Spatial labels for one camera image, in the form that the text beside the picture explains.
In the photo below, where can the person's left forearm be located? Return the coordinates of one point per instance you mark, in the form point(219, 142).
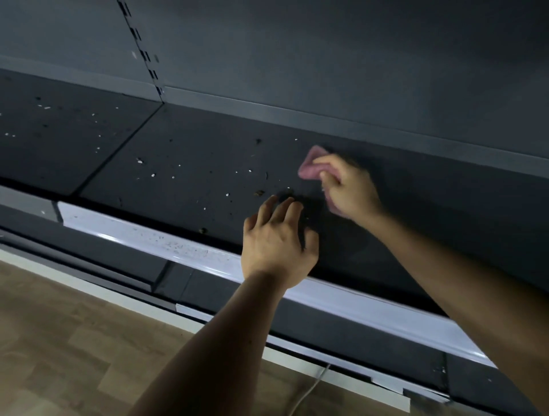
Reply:
point(210, 355)

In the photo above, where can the person's right fingers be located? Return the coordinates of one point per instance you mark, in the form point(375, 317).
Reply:
point(332, 169)

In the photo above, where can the person's right hand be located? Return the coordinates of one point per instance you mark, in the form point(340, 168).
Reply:
point(354, 193)

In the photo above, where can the dark grey shelf board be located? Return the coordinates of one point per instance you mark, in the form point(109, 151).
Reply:
point(64, 133)
point(180, 171)

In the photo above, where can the person's left thumb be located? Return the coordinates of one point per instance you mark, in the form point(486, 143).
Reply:
point(312, 245)

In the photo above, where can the scattered crumbs and debris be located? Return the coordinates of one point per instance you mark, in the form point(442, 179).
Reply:
point(231, 184)

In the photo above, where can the pink cleaning cloth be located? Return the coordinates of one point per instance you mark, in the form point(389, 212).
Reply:
point(312, 167)

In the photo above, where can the white shelf edge rail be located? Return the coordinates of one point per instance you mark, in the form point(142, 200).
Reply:
point(137, 235)

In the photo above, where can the grey shelf back panel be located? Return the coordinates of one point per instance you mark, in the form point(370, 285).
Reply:
point(343, 55)

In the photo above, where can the person's left little finger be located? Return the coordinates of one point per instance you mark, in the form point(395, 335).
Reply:
point(250, 223)

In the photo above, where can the slotted shelf upright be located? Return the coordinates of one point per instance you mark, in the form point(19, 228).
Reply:
point(141, 47)

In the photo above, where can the dark grey shelf base plinth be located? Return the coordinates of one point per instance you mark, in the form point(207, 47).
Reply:
point(107, 261)

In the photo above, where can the person's left middle finger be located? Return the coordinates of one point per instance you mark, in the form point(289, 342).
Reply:
point(283, 209)

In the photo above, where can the grey shelf edge rail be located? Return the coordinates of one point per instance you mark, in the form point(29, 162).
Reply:
point(25, 201)

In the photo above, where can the person's left hand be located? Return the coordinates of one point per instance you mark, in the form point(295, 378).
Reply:
point(274, 250)

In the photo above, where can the person's right forearm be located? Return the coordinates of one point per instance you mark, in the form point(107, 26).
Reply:
point(467, 295)

